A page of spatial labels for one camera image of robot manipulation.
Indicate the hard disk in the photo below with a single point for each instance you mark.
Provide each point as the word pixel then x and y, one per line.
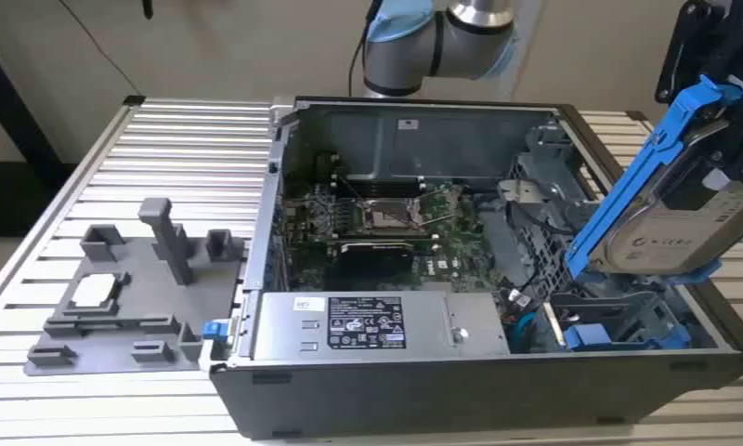
pixel 650 232

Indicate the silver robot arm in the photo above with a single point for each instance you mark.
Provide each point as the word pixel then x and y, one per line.
pixel 409 60

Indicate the disk bay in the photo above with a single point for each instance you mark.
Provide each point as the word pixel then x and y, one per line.
pixel 631 320

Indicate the empty blue disk carrier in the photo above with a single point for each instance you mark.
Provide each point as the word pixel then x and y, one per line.
pixel 587 337

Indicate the metal drive cage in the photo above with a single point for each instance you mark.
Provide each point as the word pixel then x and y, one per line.
pixel 551 251

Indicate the green motherboard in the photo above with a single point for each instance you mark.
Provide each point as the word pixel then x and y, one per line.
pixel 452 251

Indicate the CPU socket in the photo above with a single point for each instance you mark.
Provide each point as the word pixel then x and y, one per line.
pixel 386 213

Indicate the black graphics card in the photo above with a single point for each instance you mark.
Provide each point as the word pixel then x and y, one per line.
pixel 372 267

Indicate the silver power supply unit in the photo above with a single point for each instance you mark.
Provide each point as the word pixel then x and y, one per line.
pixel 377 325

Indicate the black open PC case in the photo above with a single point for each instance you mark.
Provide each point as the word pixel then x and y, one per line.
pixel 409 399

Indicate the blue case latch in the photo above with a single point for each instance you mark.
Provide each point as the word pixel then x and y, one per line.
pixel 217 331

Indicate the grey parts rack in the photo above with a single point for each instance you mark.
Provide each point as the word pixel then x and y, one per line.
pixel 136 306

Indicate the silver CPU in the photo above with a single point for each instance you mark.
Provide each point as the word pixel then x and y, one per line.
pixel 96 290

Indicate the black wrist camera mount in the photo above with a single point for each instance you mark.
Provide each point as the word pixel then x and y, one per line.
pixel 678 56

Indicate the black desk frame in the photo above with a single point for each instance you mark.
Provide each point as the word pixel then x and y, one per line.
pixel 12 139

